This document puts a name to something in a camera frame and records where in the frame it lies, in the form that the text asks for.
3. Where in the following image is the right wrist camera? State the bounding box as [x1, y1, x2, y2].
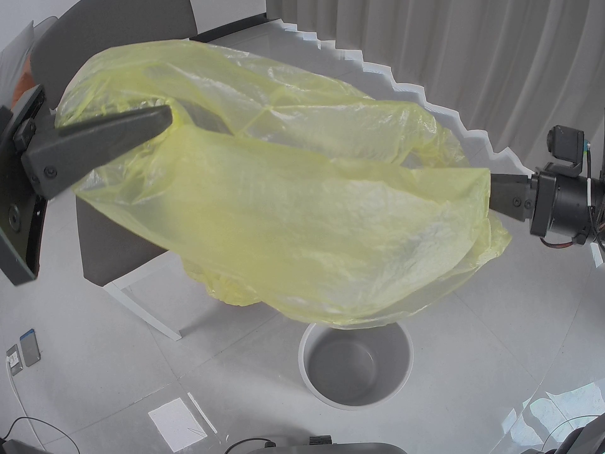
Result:
[543, 124, 588, 179]

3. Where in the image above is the yellow plastic bag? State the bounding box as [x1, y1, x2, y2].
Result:
[53, 38, 513, 331]

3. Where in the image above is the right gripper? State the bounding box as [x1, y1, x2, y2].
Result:
[489, 171, 595, 247]

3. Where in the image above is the black cable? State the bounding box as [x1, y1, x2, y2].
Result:
[226, 437, 276, 454]

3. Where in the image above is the white curtain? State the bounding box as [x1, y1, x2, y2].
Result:
[264, 0, 605, 269]

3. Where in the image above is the white trash bin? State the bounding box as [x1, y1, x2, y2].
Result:
[298, 321, 415, 411]

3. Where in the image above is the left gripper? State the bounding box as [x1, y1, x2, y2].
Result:
[0, 84, 173, 286]

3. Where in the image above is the grey and white chair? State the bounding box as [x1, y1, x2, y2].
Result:
[30, 0, 199, 342]

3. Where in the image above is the orange pillow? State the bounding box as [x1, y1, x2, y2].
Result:
[13, 57, 37, 108]

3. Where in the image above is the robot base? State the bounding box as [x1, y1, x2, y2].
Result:
[246, 435, 412, 454]

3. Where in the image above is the white sofa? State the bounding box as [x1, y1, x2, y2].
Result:
[0, 15, 60, 110]

